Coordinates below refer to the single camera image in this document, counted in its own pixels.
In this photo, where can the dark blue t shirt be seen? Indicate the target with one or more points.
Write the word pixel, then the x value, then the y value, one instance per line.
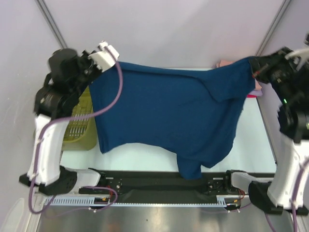
pixel 193 114

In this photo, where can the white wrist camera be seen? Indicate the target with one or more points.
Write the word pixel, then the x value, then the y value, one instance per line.
pixel 300 56
pixel 105 56

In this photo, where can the folded lilac t shirt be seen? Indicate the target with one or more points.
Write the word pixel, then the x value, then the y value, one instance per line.
pixel 256 93

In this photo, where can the white slotted cable duct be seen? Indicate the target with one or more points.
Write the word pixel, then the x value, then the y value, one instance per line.
pixel 93 201

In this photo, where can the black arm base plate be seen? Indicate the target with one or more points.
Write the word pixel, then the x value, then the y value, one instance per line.
pixel 164 188

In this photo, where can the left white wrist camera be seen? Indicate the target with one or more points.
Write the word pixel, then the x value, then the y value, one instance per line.
pixel 105 56

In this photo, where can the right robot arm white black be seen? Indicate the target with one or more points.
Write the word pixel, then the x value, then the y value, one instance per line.
pixel 285 191

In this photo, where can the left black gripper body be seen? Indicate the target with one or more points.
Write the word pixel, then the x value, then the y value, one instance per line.
pixel 90 71

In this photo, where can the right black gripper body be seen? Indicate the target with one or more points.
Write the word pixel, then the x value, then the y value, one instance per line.
pixel 276 68

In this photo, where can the aluminium frame post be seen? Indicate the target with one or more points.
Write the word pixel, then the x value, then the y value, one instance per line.
pixel 273 26
pixel 44 9

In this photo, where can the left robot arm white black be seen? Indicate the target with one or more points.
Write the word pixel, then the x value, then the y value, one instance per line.
pixel 70 74

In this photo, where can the left aluminium frame post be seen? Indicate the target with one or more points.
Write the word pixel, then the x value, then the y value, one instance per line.
pixel 44 9

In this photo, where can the olive green plastic basket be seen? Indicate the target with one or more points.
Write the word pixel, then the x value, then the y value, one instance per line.
pixel 81 135

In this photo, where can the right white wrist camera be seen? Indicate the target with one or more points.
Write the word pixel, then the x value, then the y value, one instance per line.
pixel 300 56

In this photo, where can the right aluminium frame post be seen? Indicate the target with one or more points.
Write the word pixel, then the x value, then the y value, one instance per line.
pixel 273 26

